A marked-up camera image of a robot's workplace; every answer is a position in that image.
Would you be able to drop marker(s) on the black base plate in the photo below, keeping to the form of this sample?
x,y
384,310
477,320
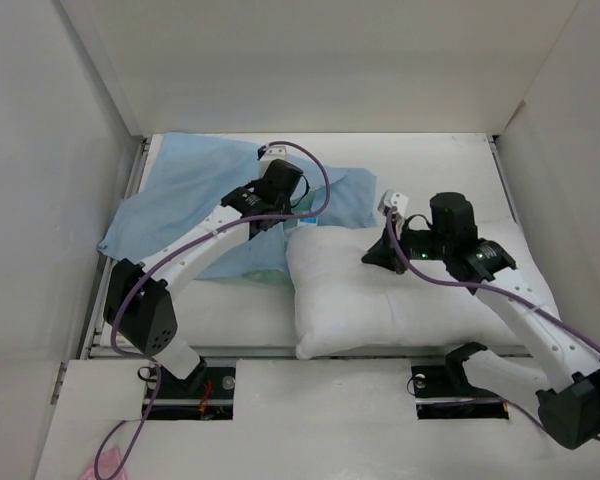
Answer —
x,y
441,381
221,379

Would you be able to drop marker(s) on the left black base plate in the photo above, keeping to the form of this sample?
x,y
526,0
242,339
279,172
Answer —
x,y
221,379

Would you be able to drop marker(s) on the white pillow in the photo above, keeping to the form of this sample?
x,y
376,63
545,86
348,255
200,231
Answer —
x,y
342,303

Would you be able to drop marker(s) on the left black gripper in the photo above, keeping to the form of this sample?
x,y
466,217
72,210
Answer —
x,y
288,207

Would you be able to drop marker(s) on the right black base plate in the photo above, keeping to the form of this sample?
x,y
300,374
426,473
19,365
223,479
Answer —
x,y
441,381

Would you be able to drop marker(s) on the pink plastic bag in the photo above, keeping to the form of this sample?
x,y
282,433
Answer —
x,y
108,462

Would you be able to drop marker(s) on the left aluminium rail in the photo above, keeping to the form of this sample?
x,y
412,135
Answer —
x,y
117,244

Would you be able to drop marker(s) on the aluminium rail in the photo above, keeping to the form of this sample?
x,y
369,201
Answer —
x,y
502,176
362,352
117,244

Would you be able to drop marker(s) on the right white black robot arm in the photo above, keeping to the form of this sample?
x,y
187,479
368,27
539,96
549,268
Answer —
x,y
562,393

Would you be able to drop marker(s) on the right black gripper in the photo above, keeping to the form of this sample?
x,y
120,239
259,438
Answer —
x,y
383,254

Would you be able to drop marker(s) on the right aluminium rail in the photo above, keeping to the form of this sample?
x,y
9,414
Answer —
x,y
502,176

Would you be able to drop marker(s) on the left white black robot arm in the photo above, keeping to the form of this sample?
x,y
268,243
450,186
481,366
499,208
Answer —
x,y
140,296

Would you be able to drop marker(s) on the front aluminium rail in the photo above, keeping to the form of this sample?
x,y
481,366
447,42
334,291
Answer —
x,y
362,352

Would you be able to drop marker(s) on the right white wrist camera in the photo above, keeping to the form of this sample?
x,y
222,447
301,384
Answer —
x,y
392,201

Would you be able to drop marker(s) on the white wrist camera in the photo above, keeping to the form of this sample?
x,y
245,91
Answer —
x,y
267,154
392,201

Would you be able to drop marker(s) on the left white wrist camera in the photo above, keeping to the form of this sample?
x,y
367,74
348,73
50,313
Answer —
x,y
267,154

